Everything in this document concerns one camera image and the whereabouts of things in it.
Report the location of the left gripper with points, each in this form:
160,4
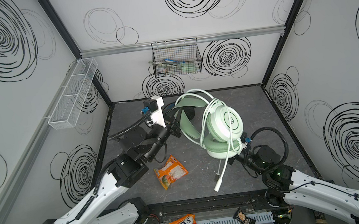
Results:
173,128

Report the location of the black gaming headphones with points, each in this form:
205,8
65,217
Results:
171,112

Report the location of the mint green headphones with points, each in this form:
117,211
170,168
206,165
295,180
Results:
220,131

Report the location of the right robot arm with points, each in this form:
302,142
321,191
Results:
289,186

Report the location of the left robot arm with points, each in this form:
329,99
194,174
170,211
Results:
120,174

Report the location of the orange snack bag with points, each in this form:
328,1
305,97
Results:
172,171

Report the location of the green brush in basket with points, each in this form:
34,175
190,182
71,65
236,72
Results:
166,68

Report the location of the blue tool in basket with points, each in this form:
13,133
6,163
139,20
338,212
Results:
173,62

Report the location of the small dark snack packet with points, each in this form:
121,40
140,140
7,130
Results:
242,218

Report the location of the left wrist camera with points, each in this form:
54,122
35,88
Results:
154,106

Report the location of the black wire wall basket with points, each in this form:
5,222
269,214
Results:
185,49

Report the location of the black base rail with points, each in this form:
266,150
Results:
211,205

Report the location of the white mesh wall shelf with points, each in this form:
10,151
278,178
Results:
70,104

